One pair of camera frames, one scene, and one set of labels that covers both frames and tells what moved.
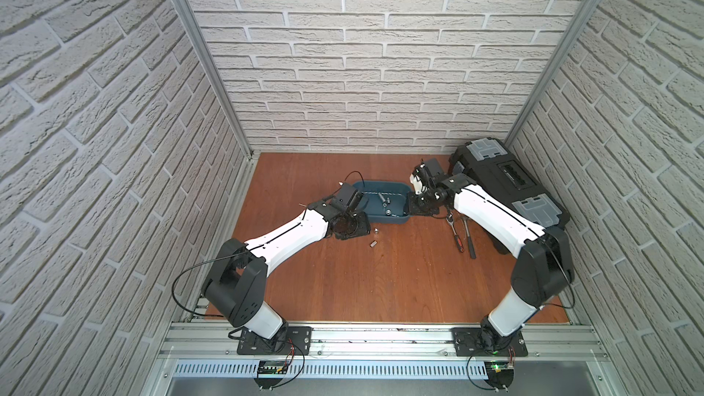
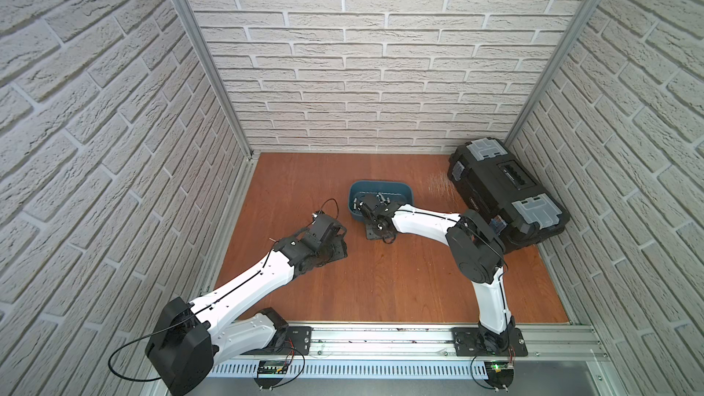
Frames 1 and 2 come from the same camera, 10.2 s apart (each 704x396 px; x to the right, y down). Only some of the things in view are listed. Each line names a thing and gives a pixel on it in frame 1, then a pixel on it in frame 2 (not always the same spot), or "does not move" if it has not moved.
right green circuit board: [500, 374] does not move
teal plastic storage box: [385, 202] does not move
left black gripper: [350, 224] to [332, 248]
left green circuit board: [269, 373] does not move
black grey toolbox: [497, 173] does not move
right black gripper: [412, 209] to [370, 235]
